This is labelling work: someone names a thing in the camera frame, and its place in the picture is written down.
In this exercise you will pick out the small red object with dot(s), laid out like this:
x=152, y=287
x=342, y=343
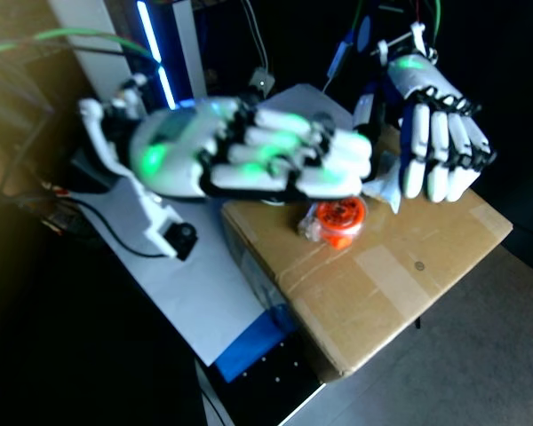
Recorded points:
x=339, y=216

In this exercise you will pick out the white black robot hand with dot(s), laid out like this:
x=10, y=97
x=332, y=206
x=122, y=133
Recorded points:
x=248, y=151
x=431, y=133

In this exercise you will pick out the blue plastic bag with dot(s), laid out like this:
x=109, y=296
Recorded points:
x=388, y=186

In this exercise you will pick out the small grey adapter box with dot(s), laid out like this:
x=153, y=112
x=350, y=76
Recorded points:
x=262, y=81

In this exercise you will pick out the brown cluttered side shelf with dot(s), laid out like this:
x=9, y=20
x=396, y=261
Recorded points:
x=9, y=133

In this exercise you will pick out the robot body column blue light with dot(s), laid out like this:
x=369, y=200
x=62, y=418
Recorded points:
x=182, y=44

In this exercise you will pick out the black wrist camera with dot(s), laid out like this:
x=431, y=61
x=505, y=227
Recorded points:
x=183, y=239

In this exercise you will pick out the large brown cardboard box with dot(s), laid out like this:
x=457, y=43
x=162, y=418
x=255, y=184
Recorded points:
x=364, y=284

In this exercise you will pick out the black metal base plate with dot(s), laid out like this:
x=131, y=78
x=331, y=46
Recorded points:
x=271, y=390

